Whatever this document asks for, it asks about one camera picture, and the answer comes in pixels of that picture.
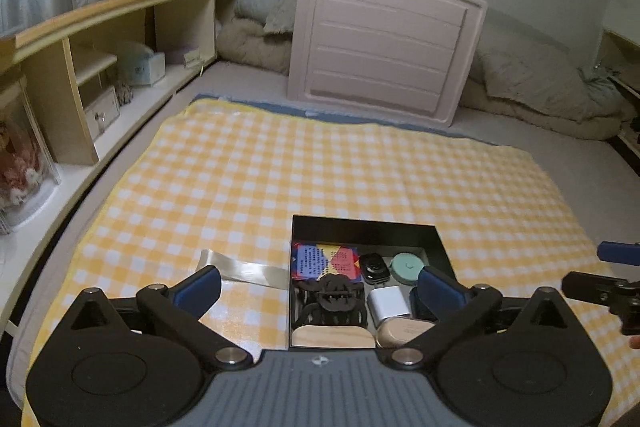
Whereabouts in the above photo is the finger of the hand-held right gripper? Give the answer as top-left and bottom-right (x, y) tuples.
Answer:
(561, 272), (640, 335)
(597, 241), (640, 266)

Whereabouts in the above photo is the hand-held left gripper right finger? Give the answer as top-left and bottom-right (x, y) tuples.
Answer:
(390, 266), (580, 368)

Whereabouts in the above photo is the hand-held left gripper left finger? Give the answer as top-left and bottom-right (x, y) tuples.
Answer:
(64, 266), (252, 368)

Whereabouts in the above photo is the black wall charger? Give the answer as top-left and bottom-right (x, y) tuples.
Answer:
(409, 287), (441, 323)

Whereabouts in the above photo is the mint green tape measure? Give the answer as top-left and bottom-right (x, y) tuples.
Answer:
(390, 252), (426, 284)

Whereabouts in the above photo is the white wall charger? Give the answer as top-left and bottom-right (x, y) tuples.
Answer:
(367, 287), (411, 327)

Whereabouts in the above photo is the beige earbuds case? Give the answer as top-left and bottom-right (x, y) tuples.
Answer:
(375, 317), (436, 350)

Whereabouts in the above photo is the black smartwatch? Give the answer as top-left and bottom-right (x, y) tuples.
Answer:
(359, 253), (388, 285)

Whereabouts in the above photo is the black cardboard box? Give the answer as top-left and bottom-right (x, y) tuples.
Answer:
(287, 214), (458, 350)

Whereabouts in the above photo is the light wooden block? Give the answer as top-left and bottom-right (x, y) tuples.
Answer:
(291, 326), (376, 349)

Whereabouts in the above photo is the red blue card box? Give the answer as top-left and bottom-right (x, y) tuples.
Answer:
(291, 243), (362, 283)

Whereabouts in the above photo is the small silver white packet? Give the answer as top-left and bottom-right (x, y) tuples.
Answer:
(196, 248), (292, 290)

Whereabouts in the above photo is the beige folded quilt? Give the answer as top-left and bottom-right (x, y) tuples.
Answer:
(462, 52), (636, 142)

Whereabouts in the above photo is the grey blue bedding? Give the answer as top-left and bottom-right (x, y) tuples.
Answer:
(580, 64), (626, 108)

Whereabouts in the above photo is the yellow checked blanket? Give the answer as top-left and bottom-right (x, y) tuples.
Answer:
(20, 99), (640, 427)

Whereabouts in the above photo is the beige pillow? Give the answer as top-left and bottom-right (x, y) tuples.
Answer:
(472, 52), (601, 118)

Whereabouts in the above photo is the wooden side shelf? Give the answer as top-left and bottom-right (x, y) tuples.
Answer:
(595, 0), (640, 158)

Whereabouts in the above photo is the blue grey mat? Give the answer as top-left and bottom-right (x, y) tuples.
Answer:
(192, 94), (468, 138)

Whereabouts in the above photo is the small white drawer box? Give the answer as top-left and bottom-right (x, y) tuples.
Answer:
(82, 86), (122, 136)

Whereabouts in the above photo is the clear jar with dolls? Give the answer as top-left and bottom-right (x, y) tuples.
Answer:
(0, 74), (62, 235)

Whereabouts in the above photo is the white tissue box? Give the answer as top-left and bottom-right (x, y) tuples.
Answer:
(117, 42), (166, 86)

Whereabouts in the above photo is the beige fluffy blanket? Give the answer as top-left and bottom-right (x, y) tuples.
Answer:
(216, 17), (293, 75)

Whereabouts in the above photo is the pink plastic board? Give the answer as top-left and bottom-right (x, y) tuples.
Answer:
(287, 0), (488, 128)

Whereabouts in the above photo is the wooden bedside shelf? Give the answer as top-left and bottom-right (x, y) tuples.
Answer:
(0, 0), (245, 338)

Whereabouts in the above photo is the grey pillow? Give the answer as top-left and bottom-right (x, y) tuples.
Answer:
(234, 0), (300, 35)

